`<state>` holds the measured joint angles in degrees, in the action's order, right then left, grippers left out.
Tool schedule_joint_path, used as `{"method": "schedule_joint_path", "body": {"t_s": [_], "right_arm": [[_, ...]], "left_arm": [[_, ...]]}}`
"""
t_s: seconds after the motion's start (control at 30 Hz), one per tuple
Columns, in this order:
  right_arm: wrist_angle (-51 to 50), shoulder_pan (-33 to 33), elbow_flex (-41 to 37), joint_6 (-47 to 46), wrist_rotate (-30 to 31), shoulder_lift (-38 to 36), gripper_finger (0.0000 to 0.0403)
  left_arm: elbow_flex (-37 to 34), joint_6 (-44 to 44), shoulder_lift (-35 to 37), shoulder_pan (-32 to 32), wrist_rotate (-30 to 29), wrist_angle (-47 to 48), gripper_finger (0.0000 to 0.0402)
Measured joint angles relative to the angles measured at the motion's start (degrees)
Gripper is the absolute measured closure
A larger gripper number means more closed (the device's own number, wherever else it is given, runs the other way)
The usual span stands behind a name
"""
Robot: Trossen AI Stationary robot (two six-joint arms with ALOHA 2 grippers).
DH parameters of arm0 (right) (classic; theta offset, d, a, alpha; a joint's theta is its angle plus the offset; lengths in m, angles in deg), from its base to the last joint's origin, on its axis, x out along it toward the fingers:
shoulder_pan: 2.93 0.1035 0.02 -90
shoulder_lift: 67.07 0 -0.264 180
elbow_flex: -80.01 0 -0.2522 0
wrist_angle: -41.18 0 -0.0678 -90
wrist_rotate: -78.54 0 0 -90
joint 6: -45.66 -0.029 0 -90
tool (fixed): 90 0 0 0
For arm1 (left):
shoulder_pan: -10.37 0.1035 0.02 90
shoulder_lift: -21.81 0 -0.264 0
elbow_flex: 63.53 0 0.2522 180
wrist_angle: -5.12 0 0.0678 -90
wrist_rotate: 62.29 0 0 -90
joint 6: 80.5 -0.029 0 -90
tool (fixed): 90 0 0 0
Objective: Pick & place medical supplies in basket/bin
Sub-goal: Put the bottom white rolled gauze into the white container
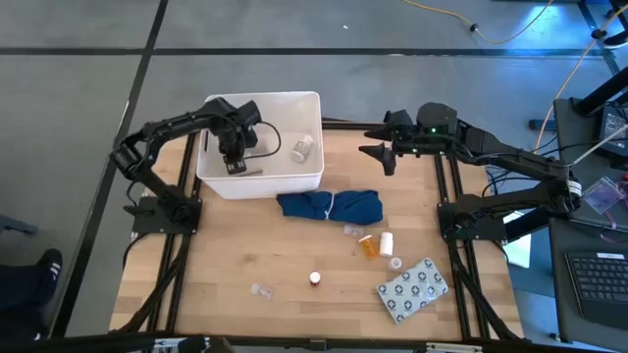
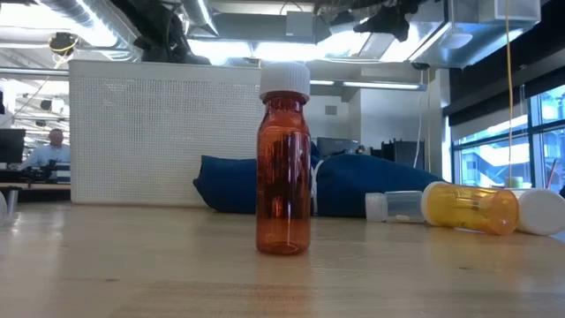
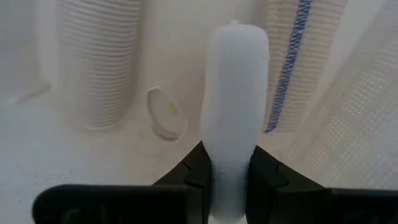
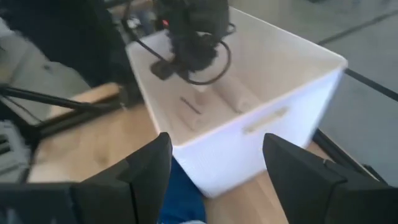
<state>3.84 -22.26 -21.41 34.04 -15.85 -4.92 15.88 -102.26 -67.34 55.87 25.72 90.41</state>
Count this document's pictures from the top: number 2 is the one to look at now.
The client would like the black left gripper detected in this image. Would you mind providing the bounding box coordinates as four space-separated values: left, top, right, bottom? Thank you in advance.
132 34 212 66

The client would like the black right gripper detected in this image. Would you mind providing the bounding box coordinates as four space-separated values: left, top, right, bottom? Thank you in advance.
352 0 421 43

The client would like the amber bottle with white cap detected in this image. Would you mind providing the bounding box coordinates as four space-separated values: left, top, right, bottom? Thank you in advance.
255 61 313 256

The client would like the clear vial with white cap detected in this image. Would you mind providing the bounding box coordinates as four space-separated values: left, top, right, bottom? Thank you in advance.
365 190 426 224

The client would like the orange pill bottle white cap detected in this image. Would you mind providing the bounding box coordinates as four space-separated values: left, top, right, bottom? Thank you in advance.
420 180 521 237

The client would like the white plastic bottle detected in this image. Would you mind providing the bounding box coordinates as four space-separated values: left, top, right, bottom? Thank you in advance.
507 187 565 237

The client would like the white perforated plastic basket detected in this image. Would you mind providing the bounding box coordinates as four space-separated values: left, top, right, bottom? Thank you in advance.
69 59 265 208

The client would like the long fluorescent light fixture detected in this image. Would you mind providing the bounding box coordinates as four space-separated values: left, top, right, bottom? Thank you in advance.
310 79 428 93

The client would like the white pendant lamp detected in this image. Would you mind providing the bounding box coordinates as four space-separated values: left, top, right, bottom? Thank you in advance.
439 0 474 50

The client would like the black office equipment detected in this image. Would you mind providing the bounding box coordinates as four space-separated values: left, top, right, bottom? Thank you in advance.
370 139 426 171

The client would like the dark office monitor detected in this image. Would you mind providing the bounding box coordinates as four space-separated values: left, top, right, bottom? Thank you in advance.
316 136 359 159

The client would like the person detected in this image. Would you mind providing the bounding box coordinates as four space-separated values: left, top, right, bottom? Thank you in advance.
19 127 72 171

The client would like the blue white striped box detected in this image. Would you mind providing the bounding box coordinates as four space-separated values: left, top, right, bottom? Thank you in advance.
56 161 72 184

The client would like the black computer monitor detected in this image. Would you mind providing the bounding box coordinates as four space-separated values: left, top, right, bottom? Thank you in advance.
0 127 26 164

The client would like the wooden office desk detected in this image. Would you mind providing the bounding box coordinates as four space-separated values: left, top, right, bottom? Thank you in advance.
0 182 72 203

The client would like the blue drawstring bag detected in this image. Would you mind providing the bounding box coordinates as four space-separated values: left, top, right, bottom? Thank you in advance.
192 141 448 218

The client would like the white tie string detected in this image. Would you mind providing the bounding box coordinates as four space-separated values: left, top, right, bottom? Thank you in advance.
310 158 326 216

